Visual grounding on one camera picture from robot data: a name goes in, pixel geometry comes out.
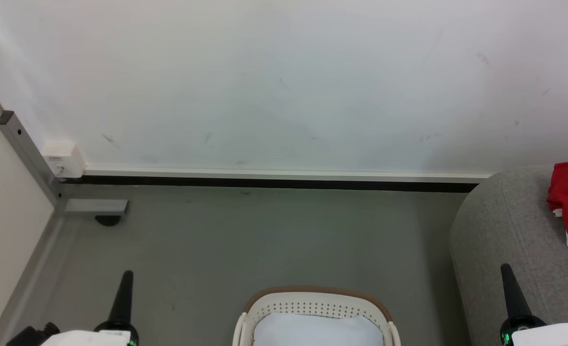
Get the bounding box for grey white left gripper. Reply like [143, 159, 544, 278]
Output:
[40, 270, 139, 346]

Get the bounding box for grey white right gripper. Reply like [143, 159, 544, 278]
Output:
[499, 263, 568, 346]

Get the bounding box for white laundry basket brown rim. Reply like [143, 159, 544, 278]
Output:
[232, 286, 402, 346]

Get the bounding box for light blue clothing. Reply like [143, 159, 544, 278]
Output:
[253, 312, 386, 346]

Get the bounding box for grey fabric sofa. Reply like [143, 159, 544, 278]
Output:
[449, 165, 568, 346]

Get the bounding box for grey metal foot bar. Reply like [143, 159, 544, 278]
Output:
[63, 198, 130, 216]

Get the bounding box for white and black baseboard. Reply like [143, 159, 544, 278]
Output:
[58, 166, 494, 194]

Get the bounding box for white wall box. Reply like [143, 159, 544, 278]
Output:
[41, 139, 86, 179]

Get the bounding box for grey metal partition post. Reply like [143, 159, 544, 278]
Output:
[0, 110, 67, 213]

